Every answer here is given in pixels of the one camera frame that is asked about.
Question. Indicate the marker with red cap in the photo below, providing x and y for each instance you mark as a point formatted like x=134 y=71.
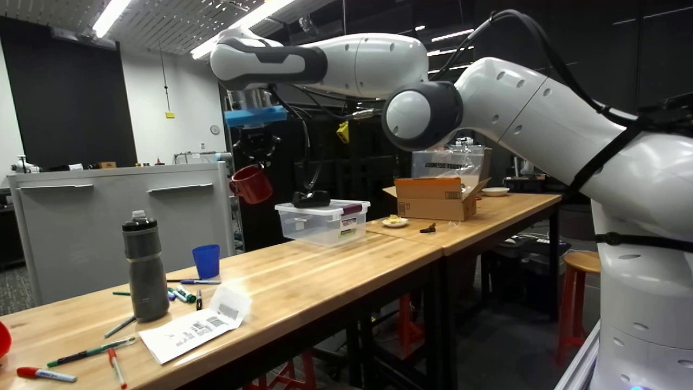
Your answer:
x=46 y=374

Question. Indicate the black object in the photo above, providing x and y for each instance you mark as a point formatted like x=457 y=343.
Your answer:
x=311 y=199

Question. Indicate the red white marker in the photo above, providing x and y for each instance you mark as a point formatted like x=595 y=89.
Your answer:
x=116 y=368

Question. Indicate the long green black marker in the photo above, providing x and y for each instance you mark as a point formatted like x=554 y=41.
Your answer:
x=89 y=352

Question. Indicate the wooden stool with red legs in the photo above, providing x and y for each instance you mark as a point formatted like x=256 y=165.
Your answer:
x=582 y=262

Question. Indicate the blue capped marker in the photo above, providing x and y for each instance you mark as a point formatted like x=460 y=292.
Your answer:
x=177 y=296

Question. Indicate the yellow hanging plug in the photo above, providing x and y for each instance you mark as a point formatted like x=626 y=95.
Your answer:
x=343 y=132

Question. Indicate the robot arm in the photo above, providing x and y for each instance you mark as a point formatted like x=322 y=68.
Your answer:
x=541 y=124

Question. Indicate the small white plate with food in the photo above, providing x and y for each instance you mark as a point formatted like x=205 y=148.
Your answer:
x=395 y=221

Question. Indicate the small cardboard box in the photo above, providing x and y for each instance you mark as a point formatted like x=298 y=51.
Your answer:
x=106 y=164

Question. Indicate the grey cabinet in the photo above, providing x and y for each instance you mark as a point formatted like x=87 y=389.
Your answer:
x=108 y=233

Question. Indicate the small dark brown object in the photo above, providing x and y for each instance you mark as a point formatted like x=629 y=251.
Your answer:
x=427 y=228

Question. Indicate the green capped marker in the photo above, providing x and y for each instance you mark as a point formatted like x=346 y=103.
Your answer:
x=187 y=294

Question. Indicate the grey pen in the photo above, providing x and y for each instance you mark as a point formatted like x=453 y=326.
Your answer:
x=120 y=326

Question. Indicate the grey water bottle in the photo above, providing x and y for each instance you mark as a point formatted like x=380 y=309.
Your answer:
x=145 y=271

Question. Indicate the red round object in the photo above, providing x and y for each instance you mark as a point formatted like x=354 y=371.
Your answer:
x=3 y=340

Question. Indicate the blue pen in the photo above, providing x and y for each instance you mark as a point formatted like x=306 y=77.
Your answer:
x=197 y=281

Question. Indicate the white bowl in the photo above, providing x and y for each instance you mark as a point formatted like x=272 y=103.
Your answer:
x=495 y=191

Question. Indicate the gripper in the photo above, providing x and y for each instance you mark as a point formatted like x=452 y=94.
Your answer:
x=256 y=143

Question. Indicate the printed white paper sheet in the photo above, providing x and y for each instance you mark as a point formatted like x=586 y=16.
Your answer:
x=189 y=330

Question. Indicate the ceiling light strip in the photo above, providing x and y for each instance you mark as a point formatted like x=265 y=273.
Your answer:
x=111 y=17
x=238 y=26

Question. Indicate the clear plastic bag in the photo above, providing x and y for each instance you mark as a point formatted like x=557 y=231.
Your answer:
x=446 y=162

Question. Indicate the clear plastic lidded container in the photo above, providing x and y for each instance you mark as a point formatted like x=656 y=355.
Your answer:
x=322 y=225

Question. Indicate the red cup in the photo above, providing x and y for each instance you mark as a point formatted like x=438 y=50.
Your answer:
x=252 y=185

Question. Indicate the large black wall panel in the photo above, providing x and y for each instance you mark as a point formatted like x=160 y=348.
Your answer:
x=70 y=97

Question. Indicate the blue plastic cup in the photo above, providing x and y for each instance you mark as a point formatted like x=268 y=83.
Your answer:
x=206 y=261

